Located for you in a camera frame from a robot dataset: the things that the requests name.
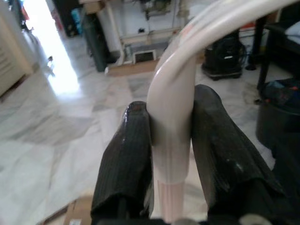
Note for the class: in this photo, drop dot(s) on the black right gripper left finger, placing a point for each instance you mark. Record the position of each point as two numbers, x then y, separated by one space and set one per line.
126 152

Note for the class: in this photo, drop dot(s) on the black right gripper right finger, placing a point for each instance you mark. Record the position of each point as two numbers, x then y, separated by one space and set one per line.
222 145

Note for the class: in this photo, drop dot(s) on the black bin with blue cloth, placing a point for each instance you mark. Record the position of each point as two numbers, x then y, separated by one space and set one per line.
279 126

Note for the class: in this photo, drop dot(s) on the brown cardboard box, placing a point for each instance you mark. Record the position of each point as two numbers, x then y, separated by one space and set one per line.
78 211

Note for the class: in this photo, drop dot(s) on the flat brown cardboard sheet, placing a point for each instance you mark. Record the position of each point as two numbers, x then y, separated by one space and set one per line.
131 69

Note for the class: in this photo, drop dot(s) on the white framed panel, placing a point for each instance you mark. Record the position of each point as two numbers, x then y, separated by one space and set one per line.
144 56

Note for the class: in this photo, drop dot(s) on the dark green cylinder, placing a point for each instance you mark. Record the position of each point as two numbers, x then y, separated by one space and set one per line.
95 39

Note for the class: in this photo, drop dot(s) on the cream louvred cabinet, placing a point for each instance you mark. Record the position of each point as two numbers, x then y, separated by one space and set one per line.
9 61

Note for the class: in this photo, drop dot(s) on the black table frame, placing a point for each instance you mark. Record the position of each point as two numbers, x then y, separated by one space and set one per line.
263 58

